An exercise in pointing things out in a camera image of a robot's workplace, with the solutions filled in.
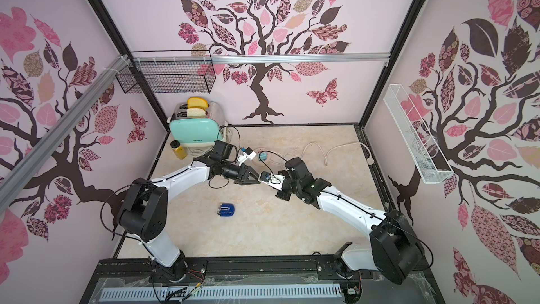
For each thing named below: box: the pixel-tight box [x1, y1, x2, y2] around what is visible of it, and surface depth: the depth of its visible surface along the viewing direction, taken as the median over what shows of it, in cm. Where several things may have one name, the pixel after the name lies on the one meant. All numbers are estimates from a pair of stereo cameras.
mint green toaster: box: [166, 100, 225, 149], surface depth 106 cm
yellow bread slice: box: [187, 96, 210, 110], surface depth 106 cm
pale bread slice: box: [186, 107, 207, 117], surface depth 102 cm
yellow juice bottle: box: [170, 139, 188, 160], surface depth 103 cm
